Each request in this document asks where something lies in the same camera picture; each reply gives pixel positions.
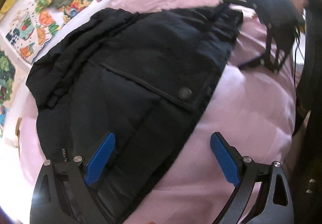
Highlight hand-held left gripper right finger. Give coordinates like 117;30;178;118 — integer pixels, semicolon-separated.
210;132;295;224

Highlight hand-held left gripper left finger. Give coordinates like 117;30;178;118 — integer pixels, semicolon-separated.
30;132;116;224

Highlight black padded jacket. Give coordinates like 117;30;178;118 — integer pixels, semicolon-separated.
26;4;244;224

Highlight pink blanket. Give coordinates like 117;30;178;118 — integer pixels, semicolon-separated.
4;0;298;224

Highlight black cable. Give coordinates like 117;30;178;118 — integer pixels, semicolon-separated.
292;22;307;89

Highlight group of colourful wall drawings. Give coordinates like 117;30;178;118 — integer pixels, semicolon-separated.
0;0;127;139

